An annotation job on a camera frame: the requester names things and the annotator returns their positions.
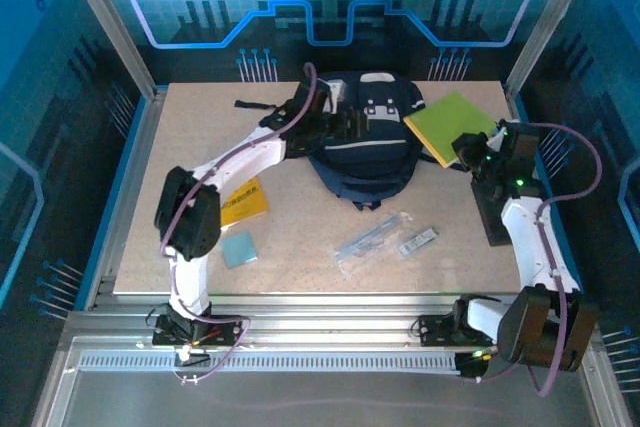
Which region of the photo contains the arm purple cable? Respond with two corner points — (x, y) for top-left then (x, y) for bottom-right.
(158, 61), (319, 386)
(472, 121), (604, 398)

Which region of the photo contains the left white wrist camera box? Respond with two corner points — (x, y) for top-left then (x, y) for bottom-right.
(327, 80), (347, 114)

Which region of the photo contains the yellow book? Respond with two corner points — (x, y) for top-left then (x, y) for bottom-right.
(219, 176), (270, 228)

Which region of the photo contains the aluminium frame rail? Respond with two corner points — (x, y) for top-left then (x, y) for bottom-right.
(64, 291), (601, 353)

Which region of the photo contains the black box with green light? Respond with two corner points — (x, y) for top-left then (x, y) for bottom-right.
(455, 349), (489, 381)

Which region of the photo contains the navy blue backpack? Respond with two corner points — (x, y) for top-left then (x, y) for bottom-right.
(234, 70), (451, 212)

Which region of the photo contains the green notebook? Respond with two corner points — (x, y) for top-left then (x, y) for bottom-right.
(403, 91), (499, 169)

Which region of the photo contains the clear plastic stationery bag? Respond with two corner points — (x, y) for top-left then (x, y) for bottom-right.
(332, 211), (414, 276)

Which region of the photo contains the aluminium frame post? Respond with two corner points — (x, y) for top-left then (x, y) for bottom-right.
(504, 0), (604, 98)
(54, 0), (161, 98)

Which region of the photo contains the slotted grey cable duct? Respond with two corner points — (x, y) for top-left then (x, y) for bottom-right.
(77, 350), (464, 373)

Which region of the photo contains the small pack with barcode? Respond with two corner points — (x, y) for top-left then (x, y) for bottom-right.
(397, 226), (440, 259)

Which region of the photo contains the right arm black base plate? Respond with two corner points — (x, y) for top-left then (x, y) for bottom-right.
(417, 314), (510, 348)

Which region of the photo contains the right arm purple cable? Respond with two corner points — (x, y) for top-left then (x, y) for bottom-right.
(472, 121), (604, 398)

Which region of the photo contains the white black cable connector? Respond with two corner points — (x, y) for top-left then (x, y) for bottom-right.
(173, 346), (211, 368)

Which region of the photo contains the pale blue square pad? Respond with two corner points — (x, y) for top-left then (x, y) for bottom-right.
(219, 230), (260, 269)

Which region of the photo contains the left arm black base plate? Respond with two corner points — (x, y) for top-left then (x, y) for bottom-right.
(151, 314), (241, 348)

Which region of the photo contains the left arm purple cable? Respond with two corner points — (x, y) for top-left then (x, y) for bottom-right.
(158, 61), (319, 386)

